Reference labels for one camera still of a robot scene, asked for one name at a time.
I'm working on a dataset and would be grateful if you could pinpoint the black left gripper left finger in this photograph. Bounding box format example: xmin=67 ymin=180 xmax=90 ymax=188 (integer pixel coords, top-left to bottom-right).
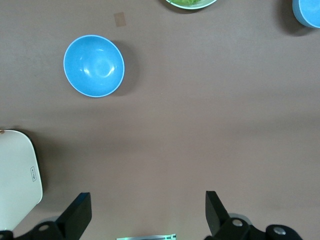
xmin=0 ymin=191 xmax=93 ymax=240

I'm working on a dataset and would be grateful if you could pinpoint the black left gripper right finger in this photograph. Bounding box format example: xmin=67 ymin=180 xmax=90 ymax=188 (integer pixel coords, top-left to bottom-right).
xmin=204 ymin=190 xmax=305 ymax=240

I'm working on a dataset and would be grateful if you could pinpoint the blue plastic bowl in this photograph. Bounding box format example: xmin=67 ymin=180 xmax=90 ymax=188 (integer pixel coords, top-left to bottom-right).
xmin=292 ymin=0 xmax=320 ymax=29
xmin=63 ymin=34 xmax=126 ymax=99

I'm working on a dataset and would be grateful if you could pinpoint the white plastic appliance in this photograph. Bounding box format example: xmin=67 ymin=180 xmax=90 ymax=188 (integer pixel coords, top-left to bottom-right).
xmin=0 ymin=128 xmax=44 ymax=231

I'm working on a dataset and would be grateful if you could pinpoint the brown tape patch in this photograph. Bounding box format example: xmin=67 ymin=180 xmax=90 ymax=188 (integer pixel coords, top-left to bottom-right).
xmin=113 ymin=11 xmax=127 ymax=28

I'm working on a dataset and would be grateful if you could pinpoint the pale green plate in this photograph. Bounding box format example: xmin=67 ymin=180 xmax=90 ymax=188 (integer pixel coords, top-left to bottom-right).
xmin=164 ymin=0 xmax=219 ymax=11

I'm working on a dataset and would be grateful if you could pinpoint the green lettuce leaf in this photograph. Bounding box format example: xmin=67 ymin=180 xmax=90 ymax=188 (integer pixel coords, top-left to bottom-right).
xmin=169 ymin=0 xmax=202 ymax=7

